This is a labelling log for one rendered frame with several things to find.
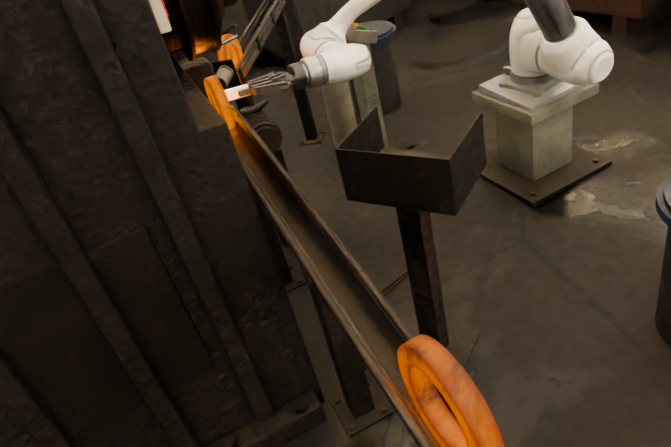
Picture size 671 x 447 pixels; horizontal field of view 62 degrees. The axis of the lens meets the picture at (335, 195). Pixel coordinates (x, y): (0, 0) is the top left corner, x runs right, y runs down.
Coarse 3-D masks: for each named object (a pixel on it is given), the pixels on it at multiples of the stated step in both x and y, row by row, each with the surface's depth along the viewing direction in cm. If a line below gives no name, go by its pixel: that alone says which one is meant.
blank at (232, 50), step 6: (222, 36) 196; (228, 36) 195; (234, 42) 200; (222, 48) 193; (228, 48) 195; (234, 48) 201; (240, 48) 204; (222, 54) 193; (228, 54) 194; (234, 54) 203; (240, 54) 204; (234, 60) 203
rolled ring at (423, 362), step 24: (408, 360) 71; (432, 360) 66; (456, 360) 65; (408, 384) 76; (432, 384) 77; (456, 384) 63; (432, 408) 76; (456, 408) 63; (480, 408) 62; (432, 432) 76; (456, 432) 73; (480, 432) 62
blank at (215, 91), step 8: (208, 80) 149; (216, 80) 148; (208, 88) 150; (216, 88) 147; (208, 96) 158; (216, 96) 146; (224, 96) 147; (216, 104) 148; (224, 104) 147; (224, 112) 148; (232, 112) 149; (232, 120) 150; (232, 128) 155
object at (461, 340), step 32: (480, 128) 121; (352, 160) 120; (384, 160) 115; (416, 160) 111; (448, 160) 107; (480, 160) 124; (352, 192) 125; (384, 192) 120; (416, 192) 116; (448, 192) 111; (416, 224) 132; (416, 256) 138; (416, 288) 145; (416, 320) 170
